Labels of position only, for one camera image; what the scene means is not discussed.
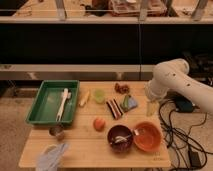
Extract metal spoon in bowl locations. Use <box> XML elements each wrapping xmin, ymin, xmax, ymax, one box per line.
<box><xmin>113</xmin><ymin>135</ymin><xmax>131</xmax><ymax>143</ymax></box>

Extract dark purple bowl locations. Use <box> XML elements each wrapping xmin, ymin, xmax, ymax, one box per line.
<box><xmin>107</xmin><ymin>125</ymin><xmax>133</xmax><ymax>153</ymax></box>

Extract black floor cables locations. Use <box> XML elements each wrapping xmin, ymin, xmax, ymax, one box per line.
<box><xmin>157</xmin><ymin>98</ymin><xmax>213</xmax><ymax>171</ymax></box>

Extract small metal cup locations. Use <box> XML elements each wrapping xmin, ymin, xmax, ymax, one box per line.
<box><xmin>49</xmin><ymin>125</ymin><xmax>65</xmax><ymax>141</ymax></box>

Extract yellow banana piece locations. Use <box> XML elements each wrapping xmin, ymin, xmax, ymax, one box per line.
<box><xmin>79</xmin><ymin>91</ymin><xmax>90</xmax><ymax>107</ymax></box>

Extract black power adapter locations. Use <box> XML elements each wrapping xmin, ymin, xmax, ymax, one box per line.
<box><xmin>188</xmin><ymin>150</ymin><xmax>201</xmax><ymax>167</ymax></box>

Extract striped black eraser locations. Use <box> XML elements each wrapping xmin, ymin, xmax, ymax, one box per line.
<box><xmin>106</xmin><ymin>99</ymin><xmax>123</xmax><ymax>120</ymax></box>

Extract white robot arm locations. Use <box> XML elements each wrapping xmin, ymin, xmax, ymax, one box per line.
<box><xmin>144</xmin><ymin>58</ymin><xmax>213</xmax><ymax>115</ymax></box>

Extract black equipment on shelf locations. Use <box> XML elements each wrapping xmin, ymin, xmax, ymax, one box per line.
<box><xmin>182</xmin><ymin>51</ymin><xmax>213</xmax><ymax>78</ymax></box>

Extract orange bowl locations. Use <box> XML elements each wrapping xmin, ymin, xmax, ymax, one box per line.
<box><xmin>133</xmin><ymin>121</ymin><xmax>162</xmax><ymax>152</ymax></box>

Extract wooden table board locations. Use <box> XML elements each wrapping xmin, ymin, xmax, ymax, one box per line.
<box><xmin>19</xmin><ymin>81</ymin><xmax>171</xmax><ymax>168</ymax></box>

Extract white plastic fork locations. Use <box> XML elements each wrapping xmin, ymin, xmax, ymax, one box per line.
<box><xmin>56</xmin><ymin>88</ymin><xmax>71</xmax><ymax>122</ymax></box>

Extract green plastic tray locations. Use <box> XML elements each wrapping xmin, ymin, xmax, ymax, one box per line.
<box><xmin>26</xmin><ymin>80</ymin><xmax>80</xmax><ymax>125</ymax></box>

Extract black box on floor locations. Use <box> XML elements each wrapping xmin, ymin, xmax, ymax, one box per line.
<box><xmin>174</xmin><ymin>97</ymin><xmax>194</xmax><ymax>113</ymax></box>

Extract orange peach fruit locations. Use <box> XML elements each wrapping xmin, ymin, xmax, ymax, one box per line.
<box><xmin>93</xmin><ymin>118</ymin><xmax>105</xmax><ymax>131</ymax></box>

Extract crumpled blue white cloth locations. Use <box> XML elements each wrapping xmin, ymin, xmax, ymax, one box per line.
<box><xmin>35</xmin><ymin>143</ymin><xmax>69</xmax><ymax>171</ymax></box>

